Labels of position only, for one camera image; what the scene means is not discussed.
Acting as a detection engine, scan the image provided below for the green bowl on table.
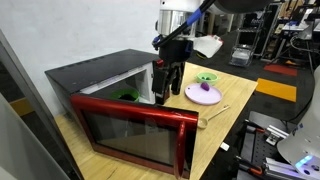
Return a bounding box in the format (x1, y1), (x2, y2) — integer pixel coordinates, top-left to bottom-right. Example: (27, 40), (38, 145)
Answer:
(196, 72), (220, 85)

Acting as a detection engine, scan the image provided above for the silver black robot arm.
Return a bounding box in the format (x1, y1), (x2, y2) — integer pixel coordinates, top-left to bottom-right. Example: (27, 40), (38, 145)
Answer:
(152, 0), (272, 105)

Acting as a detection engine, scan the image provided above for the black red microwave body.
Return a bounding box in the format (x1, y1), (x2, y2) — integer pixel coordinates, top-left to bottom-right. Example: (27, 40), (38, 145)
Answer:
(45, 49), (158, 113)

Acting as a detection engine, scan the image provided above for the wire rack with bin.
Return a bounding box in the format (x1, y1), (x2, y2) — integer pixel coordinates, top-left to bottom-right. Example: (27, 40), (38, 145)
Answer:
(229, 6), (272, 67)

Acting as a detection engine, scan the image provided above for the wooden spoon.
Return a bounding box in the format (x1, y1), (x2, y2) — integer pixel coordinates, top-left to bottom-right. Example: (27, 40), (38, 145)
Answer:
(197, 105), (230, 129)

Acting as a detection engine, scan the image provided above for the lavender round plate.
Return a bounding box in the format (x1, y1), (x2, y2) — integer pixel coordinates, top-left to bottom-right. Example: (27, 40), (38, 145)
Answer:
(184, 83), (223, 105)

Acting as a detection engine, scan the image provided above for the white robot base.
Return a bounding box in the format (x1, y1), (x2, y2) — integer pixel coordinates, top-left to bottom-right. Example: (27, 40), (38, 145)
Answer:
(277, 67), (320, 180)

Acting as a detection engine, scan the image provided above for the white jug on floor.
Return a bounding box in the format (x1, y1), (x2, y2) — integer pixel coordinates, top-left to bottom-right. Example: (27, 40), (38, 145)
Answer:
(193, 35), (223, 58)

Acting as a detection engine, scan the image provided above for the black cable with blue tape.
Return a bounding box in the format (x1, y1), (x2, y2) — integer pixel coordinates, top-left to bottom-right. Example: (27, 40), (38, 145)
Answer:
(152, 0), (218, 48)

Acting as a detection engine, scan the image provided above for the purple eggplant toy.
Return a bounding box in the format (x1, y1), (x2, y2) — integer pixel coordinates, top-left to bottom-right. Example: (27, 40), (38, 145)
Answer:
(201, 82), (210, 91)

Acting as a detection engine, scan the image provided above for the black metal mounting frame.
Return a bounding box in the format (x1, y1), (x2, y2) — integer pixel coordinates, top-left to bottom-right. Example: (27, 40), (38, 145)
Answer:
(236, 111), (299, 180)

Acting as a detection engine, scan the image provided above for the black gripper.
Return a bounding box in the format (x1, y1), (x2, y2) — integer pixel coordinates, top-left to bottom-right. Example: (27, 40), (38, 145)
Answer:
(152, 40), (193, 105)

